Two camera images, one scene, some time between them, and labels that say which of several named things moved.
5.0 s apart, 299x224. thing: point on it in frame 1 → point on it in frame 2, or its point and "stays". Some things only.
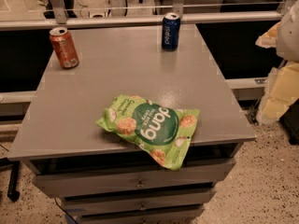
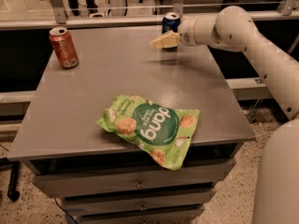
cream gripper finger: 268,39 → 194,29
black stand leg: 13,166 stays
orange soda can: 64,47 stays
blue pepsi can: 171,32 stays
